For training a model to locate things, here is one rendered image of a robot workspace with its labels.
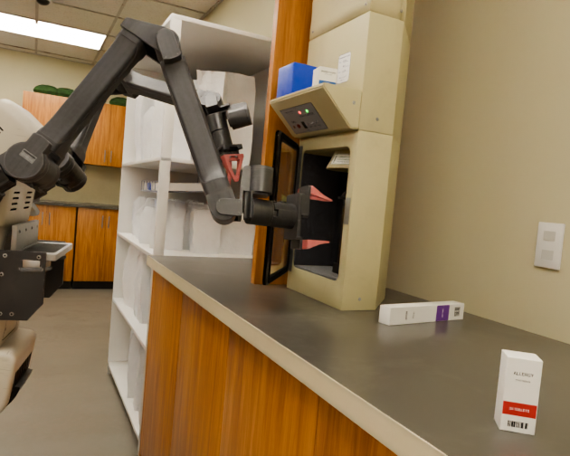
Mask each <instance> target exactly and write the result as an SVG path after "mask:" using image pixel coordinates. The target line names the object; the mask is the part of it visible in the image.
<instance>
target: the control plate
mask: <svg viewBox="0 0 570 456"><path fill-rule="evenodd" d="M306 109H307V110H308V111H309V112H307V111H306ZM299 111H300V112H301V114H299ZM280 113H281V114H282V116H283V117H284V118H285V119H286V121H287V122H288V123H289V125H290V127H291V128H292V130H293V131H294V133H295V134H300V133H306V132H311V131H317V130H321V129H327V128H328V127H327V125H326V124H325V122H324V121H323V119H322V118H321V117H320V116H319V114H318V112H317V110H316V109H315V107H314V106H313V104H312V103H311V102H309V103H305V104H302V105H298V106H295V107H292V108H288V109H283V110H280ZM316 120H317V121H318V123H316ZM301 121H304V123H305V124H306V126H307V127H308V128H304V127H303V125H302V124H301ZM311 121H313V122H314V124H311V123H312V122H311ZM308 123H309V125H308ZM297 124H299V125H300V128H298V127H297ZM293 126H295V127H296V128H294V127H293Z"/></svg>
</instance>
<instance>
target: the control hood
mask: <svg viewBox="0 0 570 456"><path fill-rule="evenodd" d="M361 94H362V91H361V90H356V89H351V88H348V87H343V86H339V85H335V84H330V83H326V82H323V83H320V84H318V85H315V86H312V87H309V88H306V89H304V90H299V91H296V92H293V93H291V94H288V95H285V96H282V97H279V98H277V99H274V100H270V104H271V106H272V107H273V109H274V110H275V112H276V113H277V115H278V116H279V118H280V119H281V121H282V122H283V124H284V125H285V127H286V128H287V129H288V131H289V132H290V134H291V135H292V136H293V137H295V138H308V137H314V136H320V135H326V134H332V133H338V132H344V131H350V130H356V129H358V122H359V112H360V103H361ZM309 102H311V103H312V104H313V106H314V107H315V109H316V110H317V112H318V114H319V116H320V117H321V118H322V119H323V121H324V122H325V124H326V125H327V127H328V128H327V129H321V130H317V131H311V132H306V133H300V134H295V133H294V131H293V130H292V128H291V127H290V125H289V123H288V122H287V121H286V119H285V118H284V117H283V116H282V114H281V113H280V110H283V109H288V108H292V107H295V106H298V105H302V104H305V103H309Z"/></svg>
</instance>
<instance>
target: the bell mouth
mask: <svg viewBox="0 0 570 456"><path fill-rule="evenodd" d="M349 158H350V149H341V150H336V151H335V153H334V155H333V157H332V158H331V159H330V161H329V163H328V166H327V167H326V169H327V170H332V171H338V172H346V173H348V168H349Z"/></svg>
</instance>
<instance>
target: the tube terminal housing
mask: <svg viewBox="0 0 570 456"><path fill-rule="evenodd" d="M350 51H351V60H350V70H349V79H348V81H346V82H343V83H340V84H338V85H339V86H343V87H348V88H351V89H356V90H361V91H362V94H361V103H360V112H359V122H358V129H356V130H350V131H344V132H338V133H332V134H326V135H320V136H314V137H308V138H301V139H300V140H299V146H303V148H302V159H301V169H300V179H299V187H300V180H301V170H302V161H303V155H304V153H307V154H313V155H320V156H326V157H332V156H333V155H334V153H335V151H336V150H341V149H350V158H349V168H348V177H347V195H346V198H347V197H348V198H351V203H350V212H349V221H348V224H343V232H342V243H341V252H340V261H339V271H338V277H337V280H330V279H327V278H324V277H321V276H319V275H317V274H314V273H311V272H308V271H304V270H301V269H298V268H295V266H294V263H293V260H294V250H295V249H293V258H292V268H291V271H288V278H287V288H289V289H292V290H295V291H297V292H299V293H301V294H304V295H306V296H308V297H311V298H313V299H316V300H318V301H320V302H323V303H325V304H327V305H329V306H331V307H333V308H336V309H339V310H375V309H376V308H377V307H378V306H379V305H380V304H381V302H382V301H383V300H384V299H385V287H386V278H387V269H388V260H389V251H390V242H391V233H392V224H393V215H394V198H395V188H396V179H397V171H398V162H399V153H400V144H401V135H402V125H403V116H404V99H405V90H406V81H407V72H408V63H409V54H410V43H409V39H408V35H407V32H406V28H405V24H404V21H401V20H398V19H395V18H392V17H389V16H386V15H382V14H378V13H375V12H371V11H369V12H367V13H365V14H362V15H360V16H358V17H357V18H355V19H353V20H351V21H349V22H347V23H345V24H342V25H340V26H339V27H337V28H335V29H333V30H331V31H329V32H327V33H324V34H322V35H320V36H319V37H317V38H315V39H313V40H311V41H309V51H308V61H307V65H310V66H315V67H319V66H323V67H329V68H334V69H337V67H338V56H339V55H341V54H344V53H346V52H350Z"/></svg>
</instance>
